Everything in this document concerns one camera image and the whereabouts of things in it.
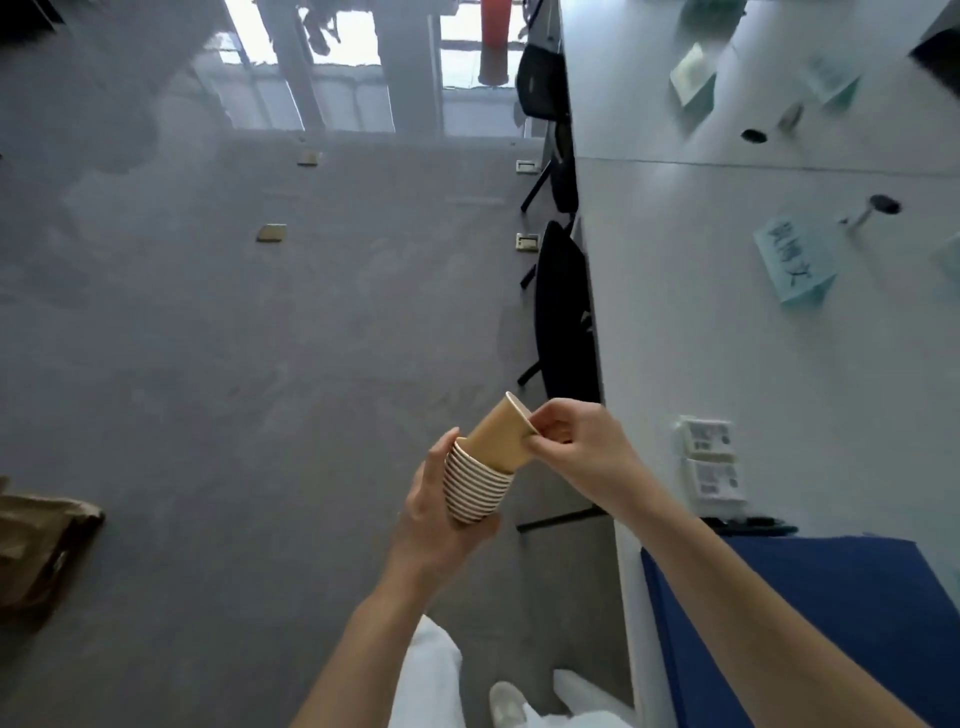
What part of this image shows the person's left forearm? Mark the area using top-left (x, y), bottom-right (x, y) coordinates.
top-left (292, 551), bottom-right (444, 728)

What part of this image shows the stack of brown paper cups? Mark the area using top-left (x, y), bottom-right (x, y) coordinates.
top-left (442, 437), bottom-right (515, 525)

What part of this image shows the red plastic bucket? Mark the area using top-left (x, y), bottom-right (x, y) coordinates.
top-left (479, 0), bottom-right (511, 48)

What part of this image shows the black office chair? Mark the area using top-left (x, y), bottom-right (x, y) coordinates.
top-left (911, 26), bottom-right (960, 76)
top-left (515, 41), bottom-right (569, 123)
top-left (517, 221), bottom-right (601, 406)

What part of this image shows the person's white clothing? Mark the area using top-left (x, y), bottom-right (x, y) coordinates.
top-left (389, 614), bottom-right (639, 728)

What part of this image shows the person's right hand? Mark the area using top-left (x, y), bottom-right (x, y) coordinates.
top-left (522, 397), bottom-right (646, 519)

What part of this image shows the person's left hand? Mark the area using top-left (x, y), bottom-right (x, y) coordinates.
top-left (389, 427), bottom-right (502, 579)

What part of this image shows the person's right forearm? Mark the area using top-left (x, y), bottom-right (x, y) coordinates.
top-left (611, 479), bottom-right (931, 728)

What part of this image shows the small white note pad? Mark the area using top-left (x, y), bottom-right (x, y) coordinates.
top-left (678, 416), bottom-right (736, 460)
top-left (686, 457), bottom-right (748, 505)

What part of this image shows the stack of blue folders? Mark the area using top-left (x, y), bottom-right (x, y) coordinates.
top-left (641, 536), bottom-right (960, 728)

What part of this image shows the brown paper cup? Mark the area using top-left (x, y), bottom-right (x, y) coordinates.
top-left (461, 391), bottom-right (541, 475)

